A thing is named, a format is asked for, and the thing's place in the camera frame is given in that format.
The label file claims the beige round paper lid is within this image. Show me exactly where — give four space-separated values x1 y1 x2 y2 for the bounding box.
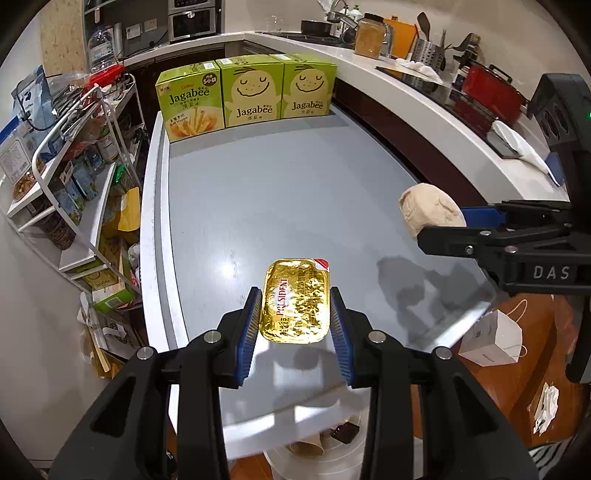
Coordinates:
399 183 467 239

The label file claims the black square plastic tray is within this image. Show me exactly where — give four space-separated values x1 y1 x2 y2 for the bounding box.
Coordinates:
329 421 361 445

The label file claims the gold foil butter pack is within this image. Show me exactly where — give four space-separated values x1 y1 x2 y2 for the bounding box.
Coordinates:
259 258 331 345

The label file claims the brown paper cup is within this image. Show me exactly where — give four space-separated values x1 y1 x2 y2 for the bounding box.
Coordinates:
287 432 325 458

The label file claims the white round trash bin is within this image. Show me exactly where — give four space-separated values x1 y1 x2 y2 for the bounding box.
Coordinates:
263 409 369 479

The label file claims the crumpled white tissue on floor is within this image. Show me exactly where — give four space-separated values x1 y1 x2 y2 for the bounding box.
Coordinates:
533 382 560 435

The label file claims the white paper shopping bag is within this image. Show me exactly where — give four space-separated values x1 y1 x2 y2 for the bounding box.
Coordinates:
458 298 528 367

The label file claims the red pot on counter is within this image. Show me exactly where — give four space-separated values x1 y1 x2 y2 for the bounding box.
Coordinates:
453 62 528 137

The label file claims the metal utensil holder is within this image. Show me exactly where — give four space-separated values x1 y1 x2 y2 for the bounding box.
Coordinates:
411 38 446 72

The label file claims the amber glass jar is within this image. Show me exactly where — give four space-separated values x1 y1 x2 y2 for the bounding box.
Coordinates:
354 13 386 59

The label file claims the right Jagabee snack box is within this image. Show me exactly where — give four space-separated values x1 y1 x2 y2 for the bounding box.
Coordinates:
271 54 337 119

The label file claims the jagabee snack box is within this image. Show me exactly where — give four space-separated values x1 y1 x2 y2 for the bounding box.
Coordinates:
155 61 225 143
216 54 284 128
271 54 337 119

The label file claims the middle Jagabee snack box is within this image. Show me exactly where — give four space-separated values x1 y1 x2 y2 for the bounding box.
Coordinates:
216 54 284 128

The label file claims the left Jagabee snack box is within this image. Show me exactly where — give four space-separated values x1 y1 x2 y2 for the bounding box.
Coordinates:
155 61 225 143

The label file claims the blue ziplock bag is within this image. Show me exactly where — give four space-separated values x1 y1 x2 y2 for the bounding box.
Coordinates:
11 65 56 132

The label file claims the clear water bottle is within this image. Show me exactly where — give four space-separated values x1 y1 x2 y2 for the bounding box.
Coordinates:
87 26 116 73

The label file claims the white wire storage rack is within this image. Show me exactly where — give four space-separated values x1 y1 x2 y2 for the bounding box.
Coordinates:
1 74 147 292

